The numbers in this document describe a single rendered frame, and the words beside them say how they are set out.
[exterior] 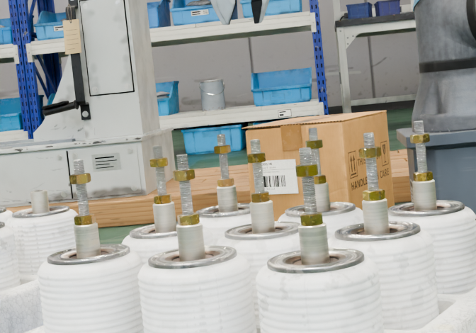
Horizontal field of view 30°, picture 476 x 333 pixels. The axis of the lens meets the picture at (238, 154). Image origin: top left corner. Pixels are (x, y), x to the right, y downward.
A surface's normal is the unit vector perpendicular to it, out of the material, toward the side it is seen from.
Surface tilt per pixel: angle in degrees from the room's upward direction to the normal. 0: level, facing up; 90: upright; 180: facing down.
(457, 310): 0
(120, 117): 90
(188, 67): 90
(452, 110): 72
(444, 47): 90
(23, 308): 90
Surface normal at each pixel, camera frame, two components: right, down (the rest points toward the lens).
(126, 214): -0.10, 0.09
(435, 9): -0.75, 0.10
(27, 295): 0.85, -0.04
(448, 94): -0.51, -0.18
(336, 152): -0.49, 0.11
